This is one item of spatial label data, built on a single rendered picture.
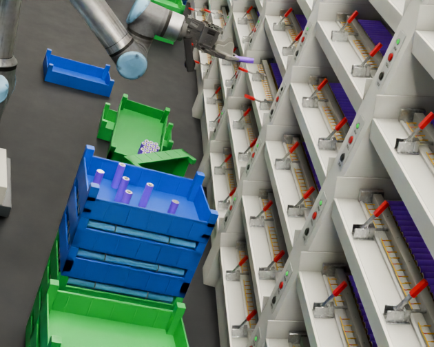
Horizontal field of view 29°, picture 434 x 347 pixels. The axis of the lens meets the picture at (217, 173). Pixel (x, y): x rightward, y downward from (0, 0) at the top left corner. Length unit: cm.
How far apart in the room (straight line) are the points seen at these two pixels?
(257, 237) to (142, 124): 122
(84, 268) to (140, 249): 13
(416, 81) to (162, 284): 75
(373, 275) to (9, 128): 200
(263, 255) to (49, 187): 96
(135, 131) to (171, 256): 150
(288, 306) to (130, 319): 36
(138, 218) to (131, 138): 150
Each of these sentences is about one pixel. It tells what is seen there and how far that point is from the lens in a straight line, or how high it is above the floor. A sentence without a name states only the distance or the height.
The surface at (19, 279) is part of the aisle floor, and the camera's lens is 243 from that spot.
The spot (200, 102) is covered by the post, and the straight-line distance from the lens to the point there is 391.
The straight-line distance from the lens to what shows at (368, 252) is 160.
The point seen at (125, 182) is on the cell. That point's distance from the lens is 191.
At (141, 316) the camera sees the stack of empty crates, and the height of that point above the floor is 35.
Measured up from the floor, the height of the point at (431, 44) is 112.
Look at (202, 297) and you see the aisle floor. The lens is 263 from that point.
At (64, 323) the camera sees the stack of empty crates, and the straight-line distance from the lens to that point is 178.
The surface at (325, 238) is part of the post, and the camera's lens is 182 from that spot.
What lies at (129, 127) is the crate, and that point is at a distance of 338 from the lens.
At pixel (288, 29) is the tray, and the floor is 75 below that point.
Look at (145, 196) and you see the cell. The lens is 193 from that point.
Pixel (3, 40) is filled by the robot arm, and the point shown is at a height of 47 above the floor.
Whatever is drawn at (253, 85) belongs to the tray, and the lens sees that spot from 289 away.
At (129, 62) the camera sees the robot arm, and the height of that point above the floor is 58.
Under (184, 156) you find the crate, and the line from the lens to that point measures 299.
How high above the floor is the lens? 140
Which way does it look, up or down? 24 degrees down
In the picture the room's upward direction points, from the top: 22 degrees clockwise
